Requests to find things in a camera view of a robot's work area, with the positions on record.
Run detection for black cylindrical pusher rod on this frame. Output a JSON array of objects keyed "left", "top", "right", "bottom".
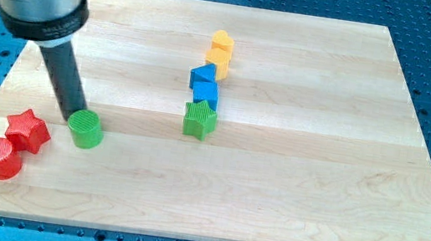
[{"left": 40, "top": 42, "right": 87, "bottom": 121}]

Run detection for green cylinder block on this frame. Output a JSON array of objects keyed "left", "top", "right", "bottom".
[{"left": 67, "top": 109, "right": 104, "bottom": 149}]

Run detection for red star block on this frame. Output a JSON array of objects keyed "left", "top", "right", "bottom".
[{"left": 5, "top": 109, "right": 51, "bottom": 154}]

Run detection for green star block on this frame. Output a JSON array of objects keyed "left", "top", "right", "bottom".
[{"left": 182, "top": 100, "right": 218, "bottom": 141}]

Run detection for red cylinder block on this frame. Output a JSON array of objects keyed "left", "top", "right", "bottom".
[{"left": 0, "top": 137, "right": 23, "bottom": 180}]

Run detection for blue triangle block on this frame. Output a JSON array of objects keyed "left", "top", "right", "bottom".
[{"left": 189, "top": 63, "right": 217, "bottom": 89}]

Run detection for blue cube block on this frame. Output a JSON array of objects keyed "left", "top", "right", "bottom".
[{"left": 192, "top": 81, "right": 218, "bottom": 111}]

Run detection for yellow heart block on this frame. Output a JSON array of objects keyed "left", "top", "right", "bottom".
[{"left": 211, "top": 30, "right": 234, "bottom": 59}]

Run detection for yellow pentagon block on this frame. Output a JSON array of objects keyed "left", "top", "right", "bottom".
[{"left": 205, "top": 48, "right": 231, "bottom": 81}]

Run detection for wooden board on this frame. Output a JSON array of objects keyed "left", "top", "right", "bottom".
[{"left": 0, "top": 0, "right": 431, "bottom": 241}]

